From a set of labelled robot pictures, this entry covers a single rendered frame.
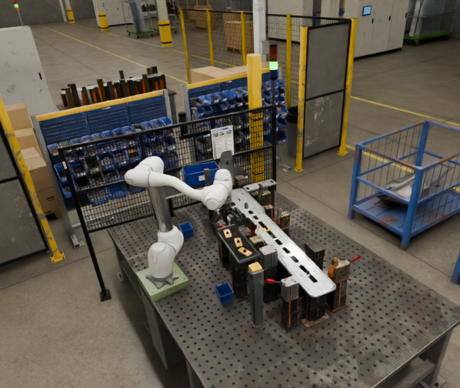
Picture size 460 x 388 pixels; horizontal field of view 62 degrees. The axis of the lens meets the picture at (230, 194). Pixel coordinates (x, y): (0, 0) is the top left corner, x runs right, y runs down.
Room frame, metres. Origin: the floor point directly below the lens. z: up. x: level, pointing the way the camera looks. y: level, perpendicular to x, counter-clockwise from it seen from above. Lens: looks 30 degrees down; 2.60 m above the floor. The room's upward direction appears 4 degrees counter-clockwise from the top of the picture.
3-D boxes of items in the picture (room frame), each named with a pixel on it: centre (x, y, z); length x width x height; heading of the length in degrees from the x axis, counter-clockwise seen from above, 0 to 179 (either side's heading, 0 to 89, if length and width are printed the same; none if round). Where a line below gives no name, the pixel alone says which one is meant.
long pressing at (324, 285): (2.24, -0.26, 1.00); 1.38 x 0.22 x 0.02; 21
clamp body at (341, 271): (1.77, -0.63, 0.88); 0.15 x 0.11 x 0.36; 111
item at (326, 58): (5.37, -1.46, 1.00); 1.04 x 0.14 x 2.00; 120
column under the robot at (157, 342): (2.10, 0.53, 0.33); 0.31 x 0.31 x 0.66; 30
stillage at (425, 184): (3.72, -2.11, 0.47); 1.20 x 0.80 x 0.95; 119
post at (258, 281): (1.67, -0.11, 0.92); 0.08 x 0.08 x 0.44; 21
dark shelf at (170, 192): (3.02, 0.27, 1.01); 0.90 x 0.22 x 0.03; 111
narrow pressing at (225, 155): (2.93, 0.01, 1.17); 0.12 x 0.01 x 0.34; 111
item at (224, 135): (3.24, 0.03, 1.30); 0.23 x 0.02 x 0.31; 111
